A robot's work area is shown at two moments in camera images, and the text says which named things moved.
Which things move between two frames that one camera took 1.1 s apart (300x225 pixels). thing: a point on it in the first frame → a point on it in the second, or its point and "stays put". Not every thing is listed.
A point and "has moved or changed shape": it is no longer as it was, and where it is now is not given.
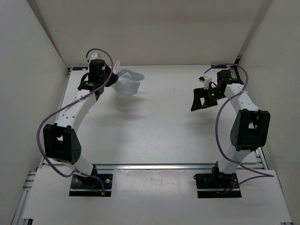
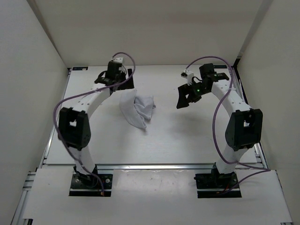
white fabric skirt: (128, 82) has moved or changed shape
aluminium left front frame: (18, 219) stays put
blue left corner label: (80, 68) stays put
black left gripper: (112, 79) → (129, 85)
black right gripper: (199, 93) → (183, 90)
